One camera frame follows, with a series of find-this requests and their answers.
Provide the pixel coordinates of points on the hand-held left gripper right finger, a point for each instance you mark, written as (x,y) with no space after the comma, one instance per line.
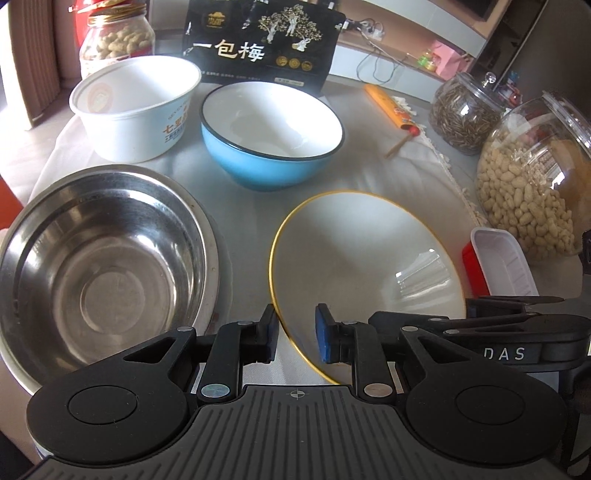
(323,337)

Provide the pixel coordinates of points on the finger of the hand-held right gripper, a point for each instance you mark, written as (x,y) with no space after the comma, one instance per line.
(503,307)
(434,323)

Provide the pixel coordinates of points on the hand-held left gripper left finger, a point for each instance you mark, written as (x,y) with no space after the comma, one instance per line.
(272,330)

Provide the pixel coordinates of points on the white gold-rimmed plate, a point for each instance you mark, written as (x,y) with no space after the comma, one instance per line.
(360,258)

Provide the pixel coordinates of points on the blue ceramic bowl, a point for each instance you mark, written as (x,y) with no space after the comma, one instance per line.
(258,161)

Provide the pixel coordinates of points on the white paper bowl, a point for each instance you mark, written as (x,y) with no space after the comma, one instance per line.
(134,124)

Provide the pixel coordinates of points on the red and white plastic tray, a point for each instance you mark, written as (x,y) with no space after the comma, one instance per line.
(503,263)

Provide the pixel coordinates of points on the stainless steel plate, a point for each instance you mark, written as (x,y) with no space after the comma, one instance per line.
(218,286)

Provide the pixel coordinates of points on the large glass jar of peanuts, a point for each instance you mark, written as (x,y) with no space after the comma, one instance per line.
(526,184)

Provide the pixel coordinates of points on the white tablecloth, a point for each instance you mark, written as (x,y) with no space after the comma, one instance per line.
(397,170)

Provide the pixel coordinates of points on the glass jar of sunflower seeds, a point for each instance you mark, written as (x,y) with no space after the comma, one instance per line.
(466,115)

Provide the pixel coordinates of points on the orange tube packet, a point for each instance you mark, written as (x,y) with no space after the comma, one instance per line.
(390,108)

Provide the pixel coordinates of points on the colourful toy pile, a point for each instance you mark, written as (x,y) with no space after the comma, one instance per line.
(512,87)

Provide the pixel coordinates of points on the pink box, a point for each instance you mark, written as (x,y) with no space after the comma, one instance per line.
(450,57)

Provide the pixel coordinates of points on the green toy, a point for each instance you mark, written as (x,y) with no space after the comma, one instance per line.
(427,61)

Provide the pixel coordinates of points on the black snack bag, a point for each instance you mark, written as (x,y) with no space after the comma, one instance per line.
(258,50)

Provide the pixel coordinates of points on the wooden and white TV cabinet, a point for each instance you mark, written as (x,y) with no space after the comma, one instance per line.
(406,27)

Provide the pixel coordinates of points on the white power strip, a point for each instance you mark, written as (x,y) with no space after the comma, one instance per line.
(371,30)

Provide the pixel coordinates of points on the gold-lidded peanut jar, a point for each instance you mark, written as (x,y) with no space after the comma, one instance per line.
(115,46)

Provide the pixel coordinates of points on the ribbed white mattress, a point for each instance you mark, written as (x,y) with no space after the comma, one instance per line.
(32,55)

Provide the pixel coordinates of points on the red pedestal bin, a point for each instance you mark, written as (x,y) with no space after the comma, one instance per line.
(92,5)

